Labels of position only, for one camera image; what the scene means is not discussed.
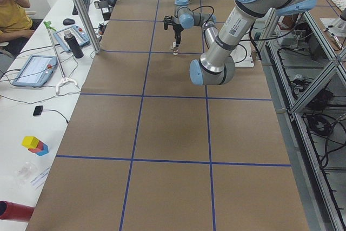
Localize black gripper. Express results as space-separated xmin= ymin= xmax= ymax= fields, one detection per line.
xmin=172 ymin=24 xmax=182 ymax=48

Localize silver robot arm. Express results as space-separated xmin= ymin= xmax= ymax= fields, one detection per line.
xmin=164 ymin=0 xmax=317 ymax=85

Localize far teach pendant tablet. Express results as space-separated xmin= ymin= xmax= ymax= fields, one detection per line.
xmin=52 ymin=25 xmax=91 ymax=52

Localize teach pendant tablet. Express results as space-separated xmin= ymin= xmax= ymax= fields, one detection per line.
xmin=12 ymin=55 xmax=57 ymax=87
xmin=52 ymin=25 xmax=91 ymax=52

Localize blue tape line lengthwise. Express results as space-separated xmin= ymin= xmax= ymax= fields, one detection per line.
xmin=199 ymin=0 xmax=217 ymax=231

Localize black water bottle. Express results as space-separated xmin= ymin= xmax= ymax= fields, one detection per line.
xmin=64 ymin=30 xmax=84 ymax=58

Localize black computer mouse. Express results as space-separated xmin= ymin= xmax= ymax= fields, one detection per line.
xmin=62 ymin=18 xmax=75 ymax=25

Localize brown paper table cover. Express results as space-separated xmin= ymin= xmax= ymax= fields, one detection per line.
xmin=28 ymin=0 xmax=309 ymax=230

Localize white grabber stick tool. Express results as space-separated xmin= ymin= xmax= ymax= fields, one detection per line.
xmin=43 ymin=21 xmax=79 ymax=95

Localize near teach pendant tablet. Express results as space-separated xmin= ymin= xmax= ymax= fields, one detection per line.
xmin=12 ymin=55 xmax=57 ymax=87

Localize small black box device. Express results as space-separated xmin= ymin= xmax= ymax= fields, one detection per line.
xmin=32 ymin=105 xmax=43 ymax=116

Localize person in yellow shirt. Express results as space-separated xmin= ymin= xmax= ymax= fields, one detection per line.
xmin=1 ymin=0 xmax=37 ymax=56

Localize blue tape line crosswise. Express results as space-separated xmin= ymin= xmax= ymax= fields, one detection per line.
xmin=56 ymin=155 xmax=291 ymax=167

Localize stacked coloured toy blocks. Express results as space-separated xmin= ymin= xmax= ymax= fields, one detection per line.
xmin=22 ymin=136 xmax=49 ymax=156

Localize clear plastic bag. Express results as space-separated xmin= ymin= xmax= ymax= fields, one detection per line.
xmin=14 ymin=162 xmax=37 ymax=186

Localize red cylinder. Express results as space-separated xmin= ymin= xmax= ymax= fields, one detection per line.
xmin=1 ymin=201 xmax=35 ymax=222

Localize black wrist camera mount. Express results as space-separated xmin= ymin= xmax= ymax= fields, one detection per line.
xmin=163 ymin=16 xmax=174 ymax=30

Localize white camera pole base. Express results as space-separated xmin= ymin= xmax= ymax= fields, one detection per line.
xmin=231 ymin=42 xmax=254 ymax=68

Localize aluminium frame post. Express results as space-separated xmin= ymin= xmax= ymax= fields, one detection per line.
xmin=72 ymin=0 xmax=101 ymax=54

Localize aluminium frame rack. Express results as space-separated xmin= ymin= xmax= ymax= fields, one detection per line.
xmin=262 ymin=0 xmax=345 ymax=230

